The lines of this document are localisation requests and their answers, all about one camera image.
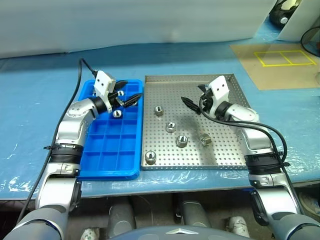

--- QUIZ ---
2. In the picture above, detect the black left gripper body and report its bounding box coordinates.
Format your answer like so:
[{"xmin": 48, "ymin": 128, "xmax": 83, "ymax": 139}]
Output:
[{"xmin": 107, "ymin": 83, "xmax": 121, "ymax": 108}]

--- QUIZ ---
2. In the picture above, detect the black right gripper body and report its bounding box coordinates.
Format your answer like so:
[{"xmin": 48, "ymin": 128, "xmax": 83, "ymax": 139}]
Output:
[{"xmin": 198, "ymin": 89, "xmax": 215, "ymax": 116}]

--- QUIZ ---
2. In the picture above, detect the blue compartment tray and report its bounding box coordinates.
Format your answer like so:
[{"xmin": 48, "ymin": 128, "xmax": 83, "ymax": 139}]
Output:
[{"xmin": 76, "ymin": 79, "xmax": 144, "ymax": 181}]

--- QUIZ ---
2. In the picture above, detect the perforated metal tray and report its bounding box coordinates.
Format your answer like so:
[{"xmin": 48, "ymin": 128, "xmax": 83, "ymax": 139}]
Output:
[{"xmin": 140, "ymin": 73, "xmax": 252, "ymax": 171}]

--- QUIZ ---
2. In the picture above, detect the brown flat mat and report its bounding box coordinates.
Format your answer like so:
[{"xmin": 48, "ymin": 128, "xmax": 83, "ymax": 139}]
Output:
[{"xmin": 229, "ymin": 43, "xmax": 320, "ymax": 91}]

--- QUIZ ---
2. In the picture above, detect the yellow tape grid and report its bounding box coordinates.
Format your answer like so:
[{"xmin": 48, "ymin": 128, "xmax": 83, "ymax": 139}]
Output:
[{"xmin": 254, "ymin": 49, "xmax": 315, "ymax": 68}]

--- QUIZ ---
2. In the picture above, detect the black device with white knob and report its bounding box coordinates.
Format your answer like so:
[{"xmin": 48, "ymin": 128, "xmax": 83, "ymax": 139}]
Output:
[{"xmin": 268, "ymin": 0, "xmax": 297, "ymax": 26}]

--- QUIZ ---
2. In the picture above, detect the grey rounded cylinder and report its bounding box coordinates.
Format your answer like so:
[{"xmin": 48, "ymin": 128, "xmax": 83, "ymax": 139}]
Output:
[
  {"xmin": 108, "ymin": 197, "xmax": 137, "ymax": 238},
  {"xmin": 178, "ymin": 194, "xmax": 213, "ymax": 230}
]

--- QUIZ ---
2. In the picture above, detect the white upright board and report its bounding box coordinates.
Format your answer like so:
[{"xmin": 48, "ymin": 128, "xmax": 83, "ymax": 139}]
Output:
[{"xmin": 276, "ymin": 0, "xmax": 320, "ymax": 42}]

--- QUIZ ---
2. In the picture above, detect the white speckled foot cover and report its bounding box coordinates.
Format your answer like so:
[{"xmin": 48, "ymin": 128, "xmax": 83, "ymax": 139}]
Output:
[
  {"xmin": 79, "ymin": 226, "xmax": 101, "ymax": 240},
  {"xmin": 226, "ymin": 216, "xmax": 251, "ymax": 238}
]

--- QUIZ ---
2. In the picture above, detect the dark grey curved panel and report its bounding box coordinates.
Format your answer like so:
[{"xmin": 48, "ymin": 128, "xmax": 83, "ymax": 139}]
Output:
[{"xmin": 107, "ymin": 224, "xmax": 251, "ymax": 240}]

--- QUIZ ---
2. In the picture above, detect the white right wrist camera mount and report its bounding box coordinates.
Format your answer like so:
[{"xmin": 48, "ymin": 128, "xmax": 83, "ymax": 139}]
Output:
[{"xmin": 207, "ymin": 75, "xmax": 230, "ymax": 118}]

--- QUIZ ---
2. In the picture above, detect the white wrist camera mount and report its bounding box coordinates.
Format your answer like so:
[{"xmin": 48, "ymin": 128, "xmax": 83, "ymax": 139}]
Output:
[
  {"xmin": 207, "ymin": 75, "xmax": 230, "ymax": 118},
  {"xmin": 93, "ymin": 70, "xmax": 117, "ymax": 113}
]

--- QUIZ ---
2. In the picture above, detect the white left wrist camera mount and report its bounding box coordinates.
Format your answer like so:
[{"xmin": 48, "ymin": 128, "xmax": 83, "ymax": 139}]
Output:
[{"xmin": 93, "ymin": 70, "xmax": 117, "ymax": 113}]

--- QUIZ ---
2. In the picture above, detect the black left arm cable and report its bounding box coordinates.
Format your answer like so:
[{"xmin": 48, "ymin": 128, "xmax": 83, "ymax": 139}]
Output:
[{"xmin": 16, "ymin": 58, "xmax": 99, "ymax": 225}]

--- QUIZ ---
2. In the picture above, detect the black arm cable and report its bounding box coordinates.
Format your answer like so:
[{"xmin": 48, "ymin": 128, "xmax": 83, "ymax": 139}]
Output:
[
  {"xmin": 16, "ymin": 58, "xmax": 99, "ymax": 225},
  {"xmin": 198, "ymin": 96, "xmax": 305, "ymax": 216}
]

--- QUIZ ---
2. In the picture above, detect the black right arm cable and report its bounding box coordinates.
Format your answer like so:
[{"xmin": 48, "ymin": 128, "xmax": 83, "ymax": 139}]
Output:
[{"xmin": 198, "ymin": 96, "xmax": 305, "ymax": 216}]

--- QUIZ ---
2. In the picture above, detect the black looped cable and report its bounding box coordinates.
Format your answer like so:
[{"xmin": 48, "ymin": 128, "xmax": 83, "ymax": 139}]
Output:
[{"xmin": 300, "ymin": 24, "xmax": 320, "ymax": 57}]

